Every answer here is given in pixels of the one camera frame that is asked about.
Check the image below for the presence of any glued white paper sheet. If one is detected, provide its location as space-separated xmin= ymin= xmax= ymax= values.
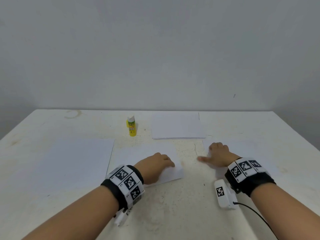
xmin=150 ymin=111 xmax=208 ymax=140
xmin=112 ymin=142 xmax=185 ymax=187

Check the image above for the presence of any stack of white paper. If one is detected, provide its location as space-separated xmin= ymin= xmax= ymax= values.
xmin=202 ymin=137 xmax=282 ymax=174
xmin=37 ymin=138 xmax=116 ymax=191

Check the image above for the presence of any yellow glue stick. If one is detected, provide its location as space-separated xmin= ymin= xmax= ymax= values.
xmin=126 ymin=115 xmax=138 ymax=137

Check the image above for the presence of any person's left forearm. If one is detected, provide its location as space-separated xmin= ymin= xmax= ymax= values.
xmin=22 ymin=185 xmax=121 ymax=240

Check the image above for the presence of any black cable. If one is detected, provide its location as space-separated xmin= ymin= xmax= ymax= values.
xmin=234 ymin=200 xmax=279 ymax=240

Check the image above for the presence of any person's right hand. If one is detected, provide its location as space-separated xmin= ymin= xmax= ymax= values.
xmin=196 ymin=142 xmax=242 ymax=168

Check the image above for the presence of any person's left hand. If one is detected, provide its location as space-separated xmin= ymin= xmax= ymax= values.
xmin=132 ymin=152 xmax=176 ymax=185

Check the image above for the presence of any person's right forearm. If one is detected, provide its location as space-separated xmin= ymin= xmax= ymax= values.
xmin=250 ymin=182 xmax=320 ymax=240

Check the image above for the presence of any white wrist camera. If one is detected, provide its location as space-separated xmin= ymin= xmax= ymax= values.
xmin=213 ymin=178 xmax=240 ymax=210
xmin=113 ymin=204 xmax=134 ymax=227

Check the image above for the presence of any black marker wristband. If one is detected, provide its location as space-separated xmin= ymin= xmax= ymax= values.
xmin=223 ymin=157 xmax=277 ymax=197
xmin=100 ymin=164 xmax=146 ymax=211

